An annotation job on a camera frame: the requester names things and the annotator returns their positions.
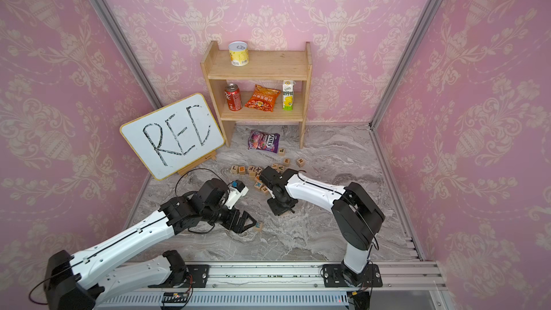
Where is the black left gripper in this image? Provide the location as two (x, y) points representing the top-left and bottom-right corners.
(203, 201), (260, 233)

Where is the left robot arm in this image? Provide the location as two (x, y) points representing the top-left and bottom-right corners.
(43, 179), (257, 309)

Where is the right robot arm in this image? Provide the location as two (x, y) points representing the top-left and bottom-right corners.
(260, 166), (385, 284)

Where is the block with brown F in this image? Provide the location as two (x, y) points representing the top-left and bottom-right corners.
(261, 186), (271, 196)

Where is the purple candy bag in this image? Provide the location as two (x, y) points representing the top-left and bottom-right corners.
(248, 130), (281, 153)

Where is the wooden whiteboard easel stand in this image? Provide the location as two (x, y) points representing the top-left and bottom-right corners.
(177, 150), (217, 175)

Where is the orange snack bag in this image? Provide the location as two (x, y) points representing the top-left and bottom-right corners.
(245, 85), (281, 112)

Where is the whiteboard with yellow rim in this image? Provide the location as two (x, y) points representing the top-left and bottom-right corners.
(120, 93), (225, 180)

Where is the red soda can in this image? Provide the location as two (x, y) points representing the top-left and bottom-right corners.
(225, 83), (242, 111)

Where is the green white drink carton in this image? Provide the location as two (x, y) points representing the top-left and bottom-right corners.
(282, 80), (295, 111)

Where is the wooden shelf unit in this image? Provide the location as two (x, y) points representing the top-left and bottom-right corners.
(200, 40), (314, 149)

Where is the yellow tin can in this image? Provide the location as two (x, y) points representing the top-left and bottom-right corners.
(228, 41), (250, 67)

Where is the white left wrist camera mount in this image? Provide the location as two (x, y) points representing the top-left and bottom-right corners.
(225, 180), (248, 210)

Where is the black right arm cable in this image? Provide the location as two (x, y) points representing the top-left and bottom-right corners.
(296, 171), (380, 268)

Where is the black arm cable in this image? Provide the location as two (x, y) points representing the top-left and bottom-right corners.
(296, 171), (380, 268)
(28, 167), (233, 307)

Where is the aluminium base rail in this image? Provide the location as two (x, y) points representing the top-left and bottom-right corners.
(95, 261), (454, 309)

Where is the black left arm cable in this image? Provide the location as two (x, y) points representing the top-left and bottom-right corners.
(28, 167), (233, 307)

